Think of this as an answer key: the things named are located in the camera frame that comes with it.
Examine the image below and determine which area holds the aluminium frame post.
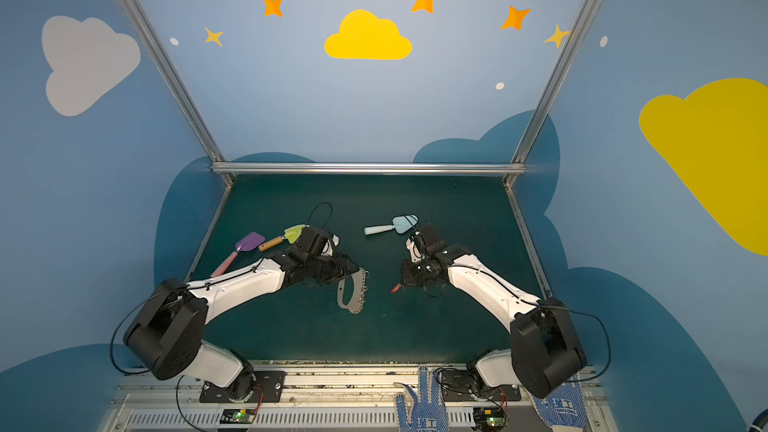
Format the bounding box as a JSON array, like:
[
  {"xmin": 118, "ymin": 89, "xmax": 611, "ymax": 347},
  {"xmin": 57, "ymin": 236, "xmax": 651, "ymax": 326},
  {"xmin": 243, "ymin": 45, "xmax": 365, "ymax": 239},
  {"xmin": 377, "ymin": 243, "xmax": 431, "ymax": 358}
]
[
  {"xmin": 503, "ymin": 0, "xmax": 603, "ymax": 192},
  {"xmin": 117, "ymin": 0, "xmax": 225, "ymax": 165}
]

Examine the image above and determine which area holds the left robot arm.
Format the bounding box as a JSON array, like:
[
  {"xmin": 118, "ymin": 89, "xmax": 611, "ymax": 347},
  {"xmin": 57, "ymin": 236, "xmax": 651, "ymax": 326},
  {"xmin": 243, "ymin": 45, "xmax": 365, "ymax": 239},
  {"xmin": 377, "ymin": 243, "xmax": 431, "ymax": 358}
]
[{"xmin": 123, "ymin": 226, "xmax": 366, "ymax": 400}]

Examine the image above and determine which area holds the blue dotted glove right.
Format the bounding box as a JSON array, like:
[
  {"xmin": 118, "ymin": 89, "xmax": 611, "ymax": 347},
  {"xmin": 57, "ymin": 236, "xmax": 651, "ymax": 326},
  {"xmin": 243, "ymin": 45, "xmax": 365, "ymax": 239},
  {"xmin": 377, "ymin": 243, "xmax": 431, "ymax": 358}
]
[{"xmin": 530, "ymin": 375, "xmax": 589, "ymax": 432}]

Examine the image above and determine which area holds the aluminium frame left post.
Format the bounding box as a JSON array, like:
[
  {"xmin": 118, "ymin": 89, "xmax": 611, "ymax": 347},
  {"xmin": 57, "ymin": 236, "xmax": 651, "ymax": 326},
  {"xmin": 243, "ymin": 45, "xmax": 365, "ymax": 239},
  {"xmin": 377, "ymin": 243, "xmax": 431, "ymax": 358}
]
[{"xmin": 117, "ymin": 0, "xmax": 225, "ymax": 165}]

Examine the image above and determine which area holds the right circuit board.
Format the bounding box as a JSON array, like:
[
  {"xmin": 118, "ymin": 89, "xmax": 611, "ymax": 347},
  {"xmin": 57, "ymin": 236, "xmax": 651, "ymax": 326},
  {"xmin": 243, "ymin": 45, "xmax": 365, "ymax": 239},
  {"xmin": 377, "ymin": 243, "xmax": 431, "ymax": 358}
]
[{"xmin": 472, "ymin": 407, "xmax": 508, "ymax": 432}]

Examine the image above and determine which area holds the left circuit board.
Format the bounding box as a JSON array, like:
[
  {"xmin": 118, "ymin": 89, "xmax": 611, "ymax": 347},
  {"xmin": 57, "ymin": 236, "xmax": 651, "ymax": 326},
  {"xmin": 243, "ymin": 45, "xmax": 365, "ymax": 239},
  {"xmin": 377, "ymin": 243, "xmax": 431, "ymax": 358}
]
[{"xmin": 219, "ymin": 409, "xmax": 257, "ymax": 426}]

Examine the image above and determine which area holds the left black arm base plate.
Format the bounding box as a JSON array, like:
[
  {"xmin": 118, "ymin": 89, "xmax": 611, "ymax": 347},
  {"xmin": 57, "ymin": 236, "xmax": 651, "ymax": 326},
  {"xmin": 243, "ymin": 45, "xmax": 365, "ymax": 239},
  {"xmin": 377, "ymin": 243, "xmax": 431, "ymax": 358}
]
[{"xmin": 199, "ymin": 370, "xmax": 286, "ymax": 404}]

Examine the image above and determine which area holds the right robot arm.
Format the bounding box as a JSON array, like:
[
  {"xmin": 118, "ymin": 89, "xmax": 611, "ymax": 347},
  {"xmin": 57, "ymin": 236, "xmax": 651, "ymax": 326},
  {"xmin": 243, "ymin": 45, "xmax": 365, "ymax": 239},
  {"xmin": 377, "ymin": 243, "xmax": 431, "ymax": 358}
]
[{"xmin": 401, "ymin": 224, "xmax": 587, "ymax": 399}]

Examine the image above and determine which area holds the circuit board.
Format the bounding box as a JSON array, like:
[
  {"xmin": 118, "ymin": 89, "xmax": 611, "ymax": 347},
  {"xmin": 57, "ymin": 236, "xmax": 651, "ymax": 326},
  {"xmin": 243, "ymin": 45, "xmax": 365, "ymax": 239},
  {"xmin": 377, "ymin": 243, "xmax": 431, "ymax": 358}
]
[
  {"xmin": 219, "ymin": 409, "xmax": 257, "ymax": 426},
  {"xmin": 472, "ymin": 407, "xmax": 508, "ymax": 432}
]

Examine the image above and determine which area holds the purple toy shovel pink handle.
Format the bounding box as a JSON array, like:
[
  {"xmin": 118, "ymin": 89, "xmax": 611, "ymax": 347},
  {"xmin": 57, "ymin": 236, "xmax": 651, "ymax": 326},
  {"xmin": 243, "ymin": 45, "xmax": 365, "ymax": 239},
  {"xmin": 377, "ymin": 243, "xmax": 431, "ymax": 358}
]
[{"xmin": 210, "ymin": 232, "xmax": 265, "ymax": 278}]

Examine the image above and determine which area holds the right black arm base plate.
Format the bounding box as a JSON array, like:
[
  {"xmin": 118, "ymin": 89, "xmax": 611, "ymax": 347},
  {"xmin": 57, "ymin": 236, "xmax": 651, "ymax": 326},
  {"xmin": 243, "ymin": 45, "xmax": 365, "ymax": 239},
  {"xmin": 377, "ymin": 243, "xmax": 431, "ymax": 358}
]
[{"xmin": 436, "ymin": 367, "xmax": 522, "ymax": 404}]

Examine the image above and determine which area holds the blue dotted glove left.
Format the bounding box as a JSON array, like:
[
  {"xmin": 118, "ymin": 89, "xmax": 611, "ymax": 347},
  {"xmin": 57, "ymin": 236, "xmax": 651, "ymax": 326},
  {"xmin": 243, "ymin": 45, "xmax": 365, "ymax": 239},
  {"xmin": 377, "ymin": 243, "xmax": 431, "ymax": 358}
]
[{"xmin": 395, "ymin": 365, "xmax": 449, "ymax": 432}]

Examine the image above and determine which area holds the green toy shovel orange handle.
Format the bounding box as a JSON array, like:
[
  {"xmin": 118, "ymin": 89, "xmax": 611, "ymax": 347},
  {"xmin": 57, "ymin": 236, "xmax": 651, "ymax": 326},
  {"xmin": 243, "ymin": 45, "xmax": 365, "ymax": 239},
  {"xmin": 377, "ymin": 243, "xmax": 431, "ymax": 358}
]
[{"xmin": 258, "ymin": 224, "xmax": 306, "ymax": 252}]

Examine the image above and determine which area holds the aluminium frame right post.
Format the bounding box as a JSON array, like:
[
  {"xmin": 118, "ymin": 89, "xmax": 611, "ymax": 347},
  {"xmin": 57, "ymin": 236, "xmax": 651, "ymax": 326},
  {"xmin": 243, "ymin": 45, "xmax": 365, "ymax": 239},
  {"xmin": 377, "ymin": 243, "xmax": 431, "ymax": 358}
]
[{"xmin": 503, "ymin": 0, "xmax": 603, "ymax": 192}]

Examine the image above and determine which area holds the aluminium frame rear bar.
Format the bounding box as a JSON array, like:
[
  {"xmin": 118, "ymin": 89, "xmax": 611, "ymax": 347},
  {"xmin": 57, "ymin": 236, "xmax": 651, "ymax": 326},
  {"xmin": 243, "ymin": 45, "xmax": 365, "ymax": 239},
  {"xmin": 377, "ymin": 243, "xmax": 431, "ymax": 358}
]
[{"xmin": 211, "ymin": 162, "xmax": 526, "ymax": 176}]

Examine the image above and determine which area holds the light blue toy shovel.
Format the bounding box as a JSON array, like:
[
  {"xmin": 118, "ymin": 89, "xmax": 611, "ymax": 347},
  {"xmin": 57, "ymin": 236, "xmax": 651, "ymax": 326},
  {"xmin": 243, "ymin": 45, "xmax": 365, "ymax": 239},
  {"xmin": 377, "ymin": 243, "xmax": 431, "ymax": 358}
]
[{"xmin": 363, "ymin": 215, "xmax": 418, "ymax": 236}]

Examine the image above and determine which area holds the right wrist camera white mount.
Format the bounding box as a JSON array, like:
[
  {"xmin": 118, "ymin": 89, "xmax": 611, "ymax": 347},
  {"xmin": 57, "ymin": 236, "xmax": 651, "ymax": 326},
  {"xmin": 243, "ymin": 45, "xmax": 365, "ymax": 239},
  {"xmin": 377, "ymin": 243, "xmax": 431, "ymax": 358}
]
[{"xmin": 406, "ymin": 237, "xmax": 422, "ymax": 263}]

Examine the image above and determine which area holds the blue dotted glove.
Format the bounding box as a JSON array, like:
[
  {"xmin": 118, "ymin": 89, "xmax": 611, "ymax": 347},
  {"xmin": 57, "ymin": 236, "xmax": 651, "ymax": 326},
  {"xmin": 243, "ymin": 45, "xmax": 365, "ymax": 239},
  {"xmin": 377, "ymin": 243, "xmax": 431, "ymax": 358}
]
[
  {"xmin": 530, "ymin": 375, "xmax": 589, "ymax": 432},
  {"xmin": 395, "ymin": 365, "xmax": 449, "ymax": 432}
]

